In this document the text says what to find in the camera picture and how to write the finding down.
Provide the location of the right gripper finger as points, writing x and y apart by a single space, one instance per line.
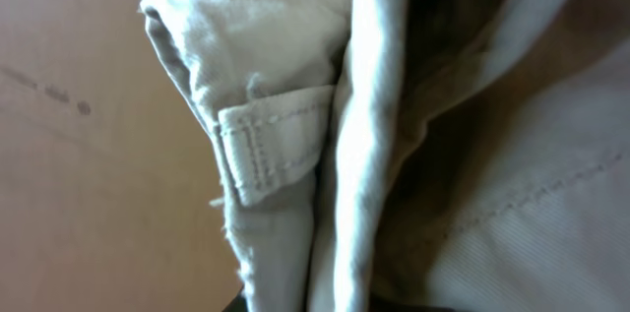
237 304

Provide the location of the beige khaki shorts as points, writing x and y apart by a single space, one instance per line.
413 155

